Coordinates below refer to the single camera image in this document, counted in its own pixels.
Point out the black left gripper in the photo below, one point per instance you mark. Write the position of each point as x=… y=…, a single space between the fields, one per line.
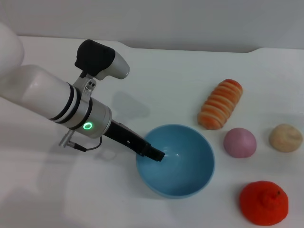
x=126 y=137

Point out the blue bowl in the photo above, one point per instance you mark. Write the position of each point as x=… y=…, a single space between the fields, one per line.
x=185 y=171

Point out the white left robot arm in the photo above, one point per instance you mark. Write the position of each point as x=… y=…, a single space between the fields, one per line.
x=42 y=95

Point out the orange striped bread roll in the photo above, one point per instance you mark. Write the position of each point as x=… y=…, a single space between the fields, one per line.
x=221 y=104

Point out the red orange tangerine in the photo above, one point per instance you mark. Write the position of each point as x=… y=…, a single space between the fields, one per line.
x=263 y=204

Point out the beige round bun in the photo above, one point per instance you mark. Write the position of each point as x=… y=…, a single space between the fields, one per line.
x=285 y=137

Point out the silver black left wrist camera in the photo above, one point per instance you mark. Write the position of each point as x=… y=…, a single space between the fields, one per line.
x=99 y=59

